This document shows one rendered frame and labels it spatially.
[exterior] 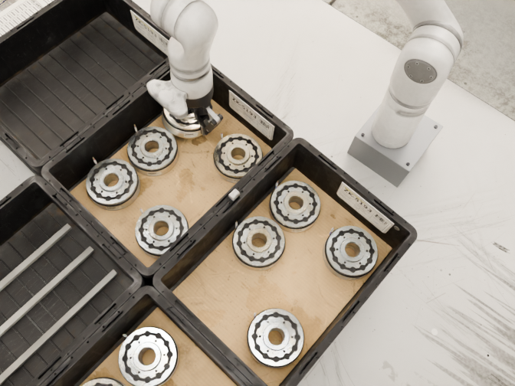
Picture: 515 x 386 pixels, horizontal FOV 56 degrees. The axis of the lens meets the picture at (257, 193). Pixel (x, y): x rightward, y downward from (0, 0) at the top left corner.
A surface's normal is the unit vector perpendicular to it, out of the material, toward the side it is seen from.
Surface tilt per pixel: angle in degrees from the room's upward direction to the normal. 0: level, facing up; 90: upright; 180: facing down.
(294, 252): 0
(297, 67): 0
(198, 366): 0
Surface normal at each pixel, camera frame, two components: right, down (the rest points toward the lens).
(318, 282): 0.05, -0.38
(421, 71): -0.47, 0.83
